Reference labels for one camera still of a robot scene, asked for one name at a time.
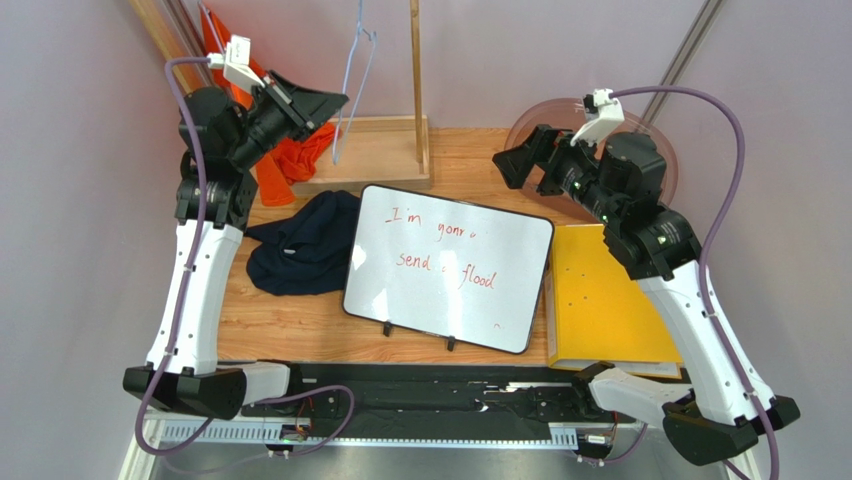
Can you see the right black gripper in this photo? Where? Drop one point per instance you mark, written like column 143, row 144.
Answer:
column 544, row 160

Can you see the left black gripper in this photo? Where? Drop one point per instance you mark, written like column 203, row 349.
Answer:
column 302, row 107

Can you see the orange t shirt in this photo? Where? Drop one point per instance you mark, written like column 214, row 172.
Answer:
column 290, row 161

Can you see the light blue wire hanger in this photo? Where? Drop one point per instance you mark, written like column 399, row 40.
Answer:
column 353, row 80

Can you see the navy blue t shirt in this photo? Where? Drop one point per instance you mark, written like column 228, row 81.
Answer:
column 308, row 253

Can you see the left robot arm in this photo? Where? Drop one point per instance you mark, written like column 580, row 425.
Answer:
column 182, row 372

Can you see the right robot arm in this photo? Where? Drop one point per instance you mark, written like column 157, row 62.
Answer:
column 725, row 407

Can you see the transparent plastic basin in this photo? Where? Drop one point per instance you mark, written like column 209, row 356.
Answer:
column 568, row 114

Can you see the wooden clothes rack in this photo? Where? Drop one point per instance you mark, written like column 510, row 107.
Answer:
column 392, row 150

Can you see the white dry erase board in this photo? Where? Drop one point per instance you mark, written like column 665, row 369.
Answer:
column 453, row 269

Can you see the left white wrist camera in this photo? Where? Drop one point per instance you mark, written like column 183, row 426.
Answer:
column 234, row 63

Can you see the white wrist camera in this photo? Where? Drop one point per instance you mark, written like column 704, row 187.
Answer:
column 603, row 114
column 234, row 63

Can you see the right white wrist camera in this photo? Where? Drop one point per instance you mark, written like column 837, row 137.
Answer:
column 603, row 114

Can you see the aluminium frame post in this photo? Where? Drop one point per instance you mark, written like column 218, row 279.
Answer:
column 680, row 62

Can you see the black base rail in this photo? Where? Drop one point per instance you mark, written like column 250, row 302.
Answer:
column 422, row 405

